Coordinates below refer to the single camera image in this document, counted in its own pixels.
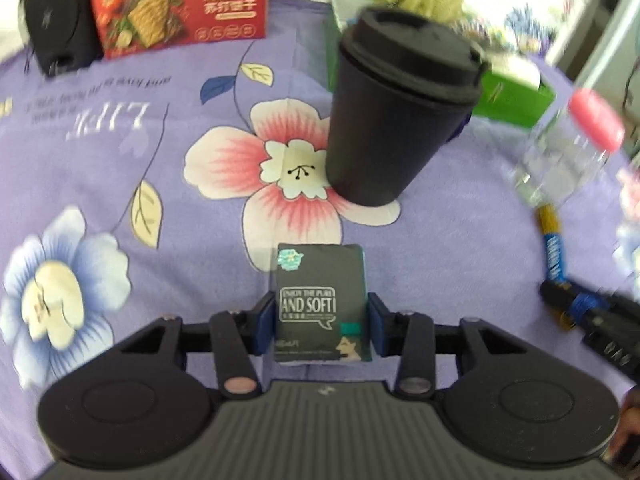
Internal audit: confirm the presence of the purple floral tablecloth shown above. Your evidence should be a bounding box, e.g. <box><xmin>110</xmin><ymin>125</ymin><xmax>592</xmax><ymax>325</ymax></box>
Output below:
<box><xmin>1</xmin><ymin>0</ymin><xmax>630</xmax><ymax>479</ymax></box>

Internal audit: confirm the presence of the clear jar pink lid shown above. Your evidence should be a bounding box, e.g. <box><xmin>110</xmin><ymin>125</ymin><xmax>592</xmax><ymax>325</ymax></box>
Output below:
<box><xmin>514</xmin><ymin>88</ymin><xmax>625</xmax><ymax>207</ymax></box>

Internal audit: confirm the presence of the black lidded coffee cup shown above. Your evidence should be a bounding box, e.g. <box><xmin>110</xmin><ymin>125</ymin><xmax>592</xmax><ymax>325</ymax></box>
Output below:
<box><xmin>326</xmin><ymin>6</ymin><xmax>488</xmax><ymax>207</ymax></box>

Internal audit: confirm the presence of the green cardboard box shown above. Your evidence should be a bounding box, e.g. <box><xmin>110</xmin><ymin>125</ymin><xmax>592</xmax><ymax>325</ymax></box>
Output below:
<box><xmin>326</xmin><ymin>0</ymin><xmax>555</xmax><ymax>128</ymax></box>

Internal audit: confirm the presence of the red cracker box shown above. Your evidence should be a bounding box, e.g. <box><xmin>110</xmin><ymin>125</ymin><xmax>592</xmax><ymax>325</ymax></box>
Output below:
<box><xmin>92</xmin><ymin>0</ymin><xmax>268</xmax><ymax>58</ymax></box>

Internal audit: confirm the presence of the blue gold battery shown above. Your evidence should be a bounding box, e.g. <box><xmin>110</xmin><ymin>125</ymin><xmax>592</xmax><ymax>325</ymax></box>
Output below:
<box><xmin>535</xmin><ymin>204</ymin><xmax>565</xmax><ymax>283</ymax></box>

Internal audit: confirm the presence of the dark tissue pack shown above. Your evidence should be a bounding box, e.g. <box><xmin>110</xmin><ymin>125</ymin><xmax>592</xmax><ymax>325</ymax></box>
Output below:
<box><xmin>273</xmin><ymin>243</ymin><xmax>371</xmax><ymax>365</ymax></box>

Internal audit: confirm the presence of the black speaker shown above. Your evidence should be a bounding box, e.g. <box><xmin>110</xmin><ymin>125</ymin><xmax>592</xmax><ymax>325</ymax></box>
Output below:
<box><xmin>22</xmin><ymin>0</ymin><xmax>103</xmax><ymax>78</ymax></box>

